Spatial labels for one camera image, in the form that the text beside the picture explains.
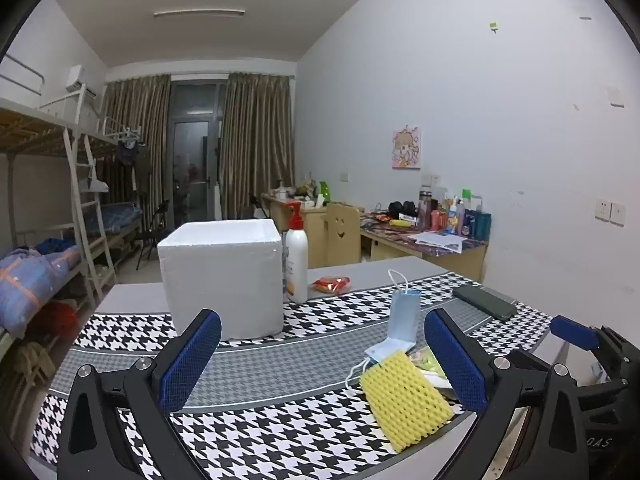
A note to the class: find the wall socket above desk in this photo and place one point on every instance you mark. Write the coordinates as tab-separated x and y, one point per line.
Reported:
430	179

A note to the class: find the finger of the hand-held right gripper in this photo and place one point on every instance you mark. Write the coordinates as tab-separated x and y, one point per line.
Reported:
575	332

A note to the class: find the cartoon wall poster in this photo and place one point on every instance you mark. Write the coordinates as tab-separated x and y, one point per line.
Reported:
406	147

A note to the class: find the black folding chair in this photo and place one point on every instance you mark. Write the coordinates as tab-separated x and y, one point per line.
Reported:
152	235

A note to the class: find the blue plaid bedsheet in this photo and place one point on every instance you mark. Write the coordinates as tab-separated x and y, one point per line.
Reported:
115	216

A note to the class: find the green bag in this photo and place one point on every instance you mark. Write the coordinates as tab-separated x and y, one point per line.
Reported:
325	191

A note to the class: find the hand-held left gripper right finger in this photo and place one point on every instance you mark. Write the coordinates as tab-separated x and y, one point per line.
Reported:
455	365

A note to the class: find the white wall box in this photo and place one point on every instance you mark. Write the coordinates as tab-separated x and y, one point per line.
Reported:
616	96

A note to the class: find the white air conditioner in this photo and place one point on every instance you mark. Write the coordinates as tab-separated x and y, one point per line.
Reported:
77	80

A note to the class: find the red snack packet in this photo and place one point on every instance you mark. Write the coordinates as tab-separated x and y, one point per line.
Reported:
331	285

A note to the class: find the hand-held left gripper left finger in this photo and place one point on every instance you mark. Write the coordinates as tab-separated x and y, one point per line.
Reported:
192	360

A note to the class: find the glass balcony door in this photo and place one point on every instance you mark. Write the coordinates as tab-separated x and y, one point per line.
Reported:
192	160

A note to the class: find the plain wooden desk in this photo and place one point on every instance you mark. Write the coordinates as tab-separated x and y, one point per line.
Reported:
315	240

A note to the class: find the white lotion pump bottle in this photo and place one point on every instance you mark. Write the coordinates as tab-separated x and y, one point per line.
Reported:
296	260

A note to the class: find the houndstooth table cloth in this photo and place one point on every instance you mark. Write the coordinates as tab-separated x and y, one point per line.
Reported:
280	430

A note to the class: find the black phone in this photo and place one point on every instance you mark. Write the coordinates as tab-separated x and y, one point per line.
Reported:
484	302

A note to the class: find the white foam box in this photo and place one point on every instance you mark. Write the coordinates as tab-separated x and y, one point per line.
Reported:
220	280

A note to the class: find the dark hanging clothes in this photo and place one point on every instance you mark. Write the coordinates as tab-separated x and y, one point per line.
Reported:
127	152

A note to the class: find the white printed papers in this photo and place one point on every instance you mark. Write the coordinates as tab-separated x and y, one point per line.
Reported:
437	241

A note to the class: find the ceiling light bar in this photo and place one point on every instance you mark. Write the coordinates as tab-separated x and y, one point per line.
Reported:
199	12

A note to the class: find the wooden desk with printed cover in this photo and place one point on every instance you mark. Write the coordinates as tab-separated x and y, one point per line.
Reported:
450	262

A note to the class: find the white bed ladder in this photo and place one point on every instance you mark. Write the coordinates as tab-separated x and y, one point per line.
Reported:
92	220

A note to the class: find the double wall socket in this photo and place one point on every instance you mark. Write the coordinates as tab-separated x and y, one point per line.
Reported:
610	211

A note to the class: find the wooden smiley chair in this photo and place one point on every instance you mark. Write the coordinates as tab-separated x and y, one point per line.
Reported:
342	235

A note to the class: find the clear green wrapper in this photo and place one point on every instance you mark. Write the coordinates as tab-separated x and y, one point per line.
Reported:
425	360

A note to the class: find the blue face mask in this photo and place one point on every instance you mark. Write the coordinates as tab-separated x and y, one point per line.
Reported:
402	315

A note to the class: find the yellow foam net sleeve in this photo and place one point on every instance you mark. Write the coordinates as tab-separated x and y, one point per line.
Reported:
405	400

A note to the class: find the metal bunk bed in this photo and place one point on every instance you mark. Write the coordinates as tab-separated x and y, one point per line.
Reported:
30	125

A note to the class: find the red cloth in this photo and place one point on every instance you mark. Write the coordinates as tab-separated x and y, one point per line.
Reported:
57	320

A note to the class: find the brown curtain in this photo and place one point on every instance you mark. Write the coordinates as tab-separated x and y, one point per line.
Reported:
255	145
150	125

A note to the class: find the row of toiletry bottles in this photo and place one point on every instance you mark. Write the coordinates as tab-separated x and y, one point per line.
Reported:
465	217

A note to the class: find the blue quilt bundle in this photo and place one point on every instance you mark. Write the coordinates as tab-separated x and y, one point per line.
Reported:
30	280

